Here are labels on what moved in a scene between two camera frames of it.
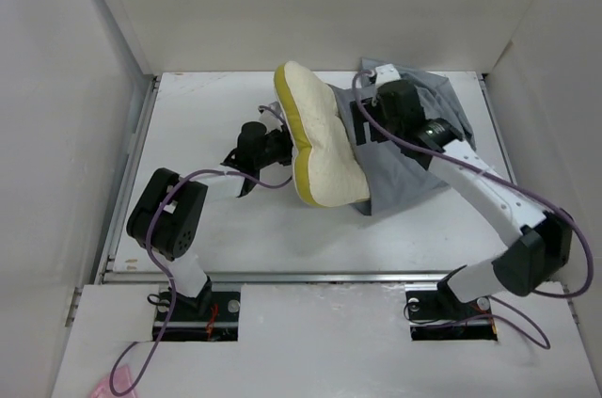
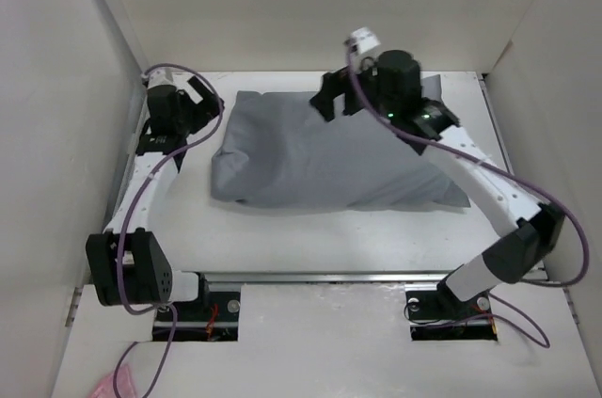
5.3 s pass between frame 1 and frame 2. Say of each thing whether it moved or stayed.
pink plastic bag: stayed
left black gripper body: moved
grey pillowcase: moved
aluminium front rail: stayed
